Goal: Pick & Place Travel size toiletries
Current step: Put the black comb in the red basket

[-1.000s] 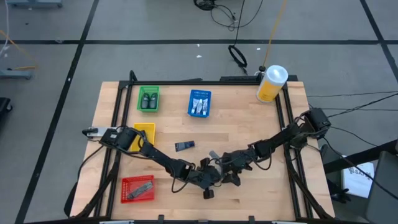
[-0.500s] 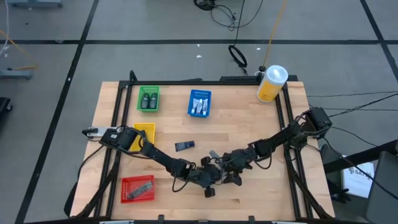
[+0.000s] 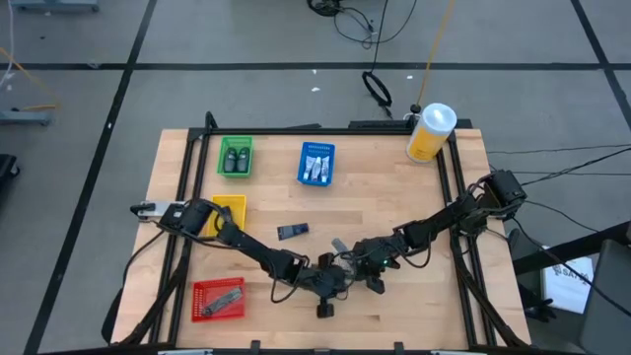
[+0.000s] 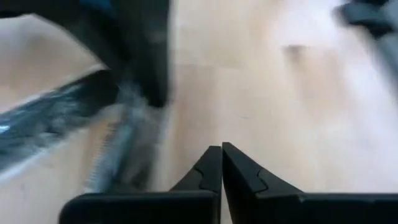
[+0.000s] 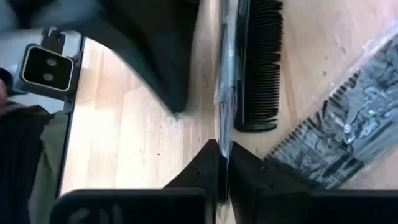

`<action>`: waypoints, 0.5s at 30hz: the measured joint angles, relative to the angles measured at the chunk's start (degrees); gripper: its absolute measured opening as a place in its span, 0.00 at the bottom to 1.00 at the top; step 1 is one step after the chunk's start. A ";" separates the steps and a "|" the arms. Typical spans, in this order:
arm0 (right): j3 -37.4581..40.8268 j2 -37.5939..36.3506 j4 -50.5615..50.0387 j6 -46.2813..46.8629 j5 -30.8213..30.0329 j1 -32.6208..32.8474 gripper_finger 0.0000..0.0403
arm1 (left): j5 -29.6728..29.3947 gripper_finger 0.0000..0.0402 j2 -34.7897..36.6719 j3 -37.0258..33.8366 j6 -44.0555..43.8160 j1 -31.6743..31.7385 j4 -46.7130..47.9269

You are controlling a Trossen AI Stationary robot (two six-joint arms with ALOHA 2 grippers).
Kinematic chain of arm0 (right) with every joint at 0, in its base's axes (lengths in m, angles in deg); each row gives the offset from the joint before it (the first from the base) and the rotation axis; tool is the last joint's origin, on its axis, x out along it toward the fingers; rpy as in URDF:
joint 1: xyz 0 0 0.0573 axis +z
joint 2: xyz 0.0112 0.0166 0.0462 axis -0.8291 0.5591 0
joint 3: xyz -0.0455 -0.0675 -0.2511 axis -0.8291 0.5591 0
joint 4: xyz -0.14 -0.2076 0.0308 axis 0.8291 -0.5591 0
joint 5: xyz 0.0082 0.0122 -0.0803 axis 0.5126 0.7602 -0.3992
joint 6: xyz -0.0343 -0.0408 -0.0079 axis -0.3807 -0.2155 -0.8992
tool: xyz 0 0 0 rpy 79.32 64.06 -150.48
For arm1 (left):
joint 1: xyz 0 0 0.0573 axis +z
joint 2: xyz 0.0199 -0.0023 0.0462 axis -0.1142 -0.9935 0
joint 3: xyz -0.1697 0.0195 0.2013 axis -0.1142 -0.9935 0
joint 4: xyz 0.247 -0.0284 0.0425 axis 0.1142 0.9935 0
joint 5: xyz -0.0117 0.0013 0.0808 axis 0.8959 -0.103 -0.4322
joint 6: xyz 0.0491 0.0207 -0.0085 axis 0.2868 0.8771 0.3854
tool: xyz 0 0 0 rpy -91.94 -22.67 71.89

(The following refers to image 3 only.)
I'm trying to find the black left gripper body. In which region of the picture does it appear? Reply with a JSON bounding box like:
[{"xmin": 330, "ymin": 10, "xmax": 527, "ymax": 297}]
[{"xmin": 300, "ymin": 251, "xmax": 349, "ymax": 303}]

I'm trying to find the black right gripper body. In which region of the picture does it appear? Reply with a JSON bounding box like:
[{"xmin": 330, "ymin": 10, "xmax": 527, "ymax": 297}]
[{"xmin": 352, "ymin": 236, "xmax": 396, "ymax": 278}]

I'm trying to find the black comb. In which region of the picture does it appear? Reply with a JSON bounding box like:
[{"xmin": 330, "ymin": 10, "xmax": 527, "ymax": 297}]
[
  {"xmin": 330, "ymin": 238, "xmax": 357, "ymax": 280},
  {"xmin": 200, "ymin": 287, "xmax": 245, "ymax": 318}
]

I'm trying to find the dark blue sachet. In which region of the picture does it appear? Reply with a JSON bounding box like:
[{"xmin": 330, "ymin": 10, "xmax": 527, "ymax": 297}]
[{"xmin": 276, "ymin": 222, "xmax": 311, "ymax": 243}]

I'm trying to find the red plastic basket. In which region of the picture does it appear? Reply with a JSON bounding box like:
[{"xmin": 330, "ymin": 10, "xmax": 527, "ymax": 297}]
[{"xmin": 190, "ymin": 276, "xmax": 246, "ymax": 324}]

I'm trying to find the yellow plastic basket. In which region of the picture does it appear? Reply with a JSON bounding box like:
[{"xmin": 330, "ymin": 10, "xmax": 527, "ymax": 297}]
[{"xmin": 204, "ymin": 194, "xmax": 248, "ymax": 239}]

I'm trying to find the blue plastic basket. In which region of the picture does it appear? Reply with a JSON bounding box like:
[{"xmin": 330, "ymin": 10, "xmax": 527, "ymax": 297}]
[{"xmin": 296, "ymin": 141, "xmax": 337, "ymax": 188}]

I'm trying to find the yellow white cylinder container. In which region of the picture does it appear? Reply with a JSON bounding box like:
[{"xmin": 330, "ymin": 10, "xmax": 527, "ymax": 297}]
[{"xmin": 405, "ymin": 102, "xmax": 458, "ymax": 165}]

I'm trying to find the green plastic basket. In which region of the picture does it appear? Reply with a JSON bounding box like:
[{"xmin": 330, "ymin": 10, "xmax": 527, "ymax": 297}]
[{"xmin": 216, "ymin": 135, "xmax": 254, "ymax": 179}]

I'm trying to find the white printed box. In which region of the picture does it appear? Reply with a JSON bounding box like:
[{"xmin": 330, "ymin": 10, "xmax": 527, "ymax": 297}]
[{"xmin": 540, "ymin": 255, "xmax": 596, "ymax": 316}]

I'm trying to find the grey cart base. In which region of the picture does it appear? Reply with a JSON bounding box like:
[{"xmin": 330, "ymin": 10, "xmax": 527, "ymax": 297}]
[{"xmin": 0, "ymin": 109, "xmax": 53, "ymax": 126}]

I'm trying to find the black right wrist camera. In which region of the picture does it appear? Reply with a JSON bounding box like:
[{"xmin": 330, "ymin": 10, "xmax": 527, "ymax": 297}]
[{"xmin": 364, "ymin": 275, "xmax": 387, "ymax": 296}]

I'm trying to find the black table frame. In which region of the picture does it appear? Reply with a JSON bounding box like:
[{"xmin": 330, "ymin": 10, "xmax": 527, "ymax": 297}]
[{"xmin": 101, "ymin": 110, "xmax": 531, "ymax": 355}]

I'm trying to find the black hanging cable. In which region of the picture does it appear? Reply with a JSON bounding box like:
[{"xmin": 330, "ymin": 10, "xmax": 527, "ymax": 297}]
[{"xmin": 361, "ymin": 0, "xmax": 394, "ymax": 119}]

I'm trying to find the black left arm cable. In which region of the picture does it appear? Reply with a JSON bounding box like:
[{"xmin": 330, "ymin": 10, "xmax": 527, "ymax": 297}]
[{"xmin": 120, "ymin": 216, "xmax": 233, "ymax": 292}]

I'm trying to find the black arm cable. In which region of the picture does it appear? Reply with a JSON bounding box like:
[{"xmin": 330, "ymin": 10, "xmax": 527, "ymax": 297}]
[
  {"xmin": 120, "ymin": 216, "xmax": 233, "ymax": 292},
  {"xmin": 485, "ymin": 145, "xmax": 631, "ymax": 320}
]

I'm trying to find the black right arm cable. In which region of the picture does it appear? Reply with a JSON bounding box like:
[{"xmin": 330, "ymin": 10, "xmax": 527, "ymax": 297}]
[{"xmin": 485, "ymin": 145, "xmax": 631, "ymax": 320}]

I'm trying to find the yellow hanging cable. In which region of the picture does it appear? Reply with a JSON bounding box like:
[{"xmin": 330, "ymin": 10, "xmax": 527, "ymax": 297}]
[{"xmin": 409, "ymin": 0, "xmax": 457, "ymax": 114}]

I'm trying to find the black floor cable bundle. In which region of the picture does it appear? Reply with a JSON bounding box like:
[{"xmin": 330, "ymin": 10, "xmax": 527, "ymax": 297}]
[{"xmin": 306, "ymin": 0, "xmax": 419, "ymax": 51}]

